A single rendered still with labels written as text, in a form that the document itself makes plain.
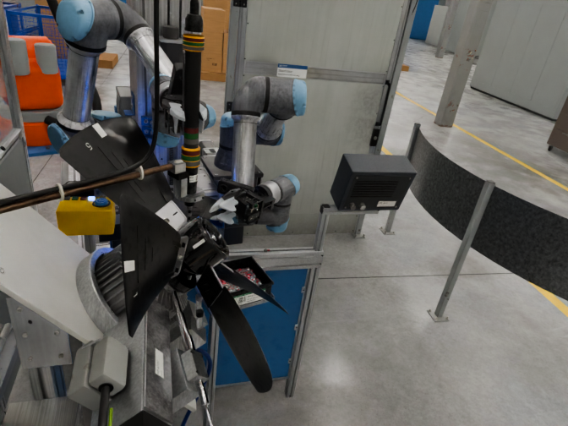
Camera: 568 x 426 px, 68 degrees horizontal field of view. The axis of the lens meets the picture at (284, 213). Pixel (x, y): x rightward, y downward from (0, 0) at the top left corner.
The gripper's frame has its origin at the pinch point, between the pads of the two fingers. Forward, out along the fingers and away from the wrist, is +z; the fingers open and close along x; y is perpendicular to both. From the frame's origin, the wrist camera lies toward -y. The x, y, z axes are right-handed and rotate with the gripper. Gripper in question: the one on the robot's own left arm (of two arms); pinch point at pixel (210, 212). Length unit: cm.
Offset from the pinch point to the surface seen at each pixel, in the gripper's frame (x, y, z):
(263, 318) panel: 66, 3, -37
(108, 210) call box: 14.5, -33.0, 10.6
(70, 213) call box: 15.8, -39.3, 19.4
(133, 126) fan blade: -23.4, -12.6, 16.8
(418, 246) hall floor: 118, 11, -244
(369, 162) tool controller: -8, 16, -62
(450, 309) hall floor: 113, 58, -181
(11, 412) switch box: 34, 0, 56
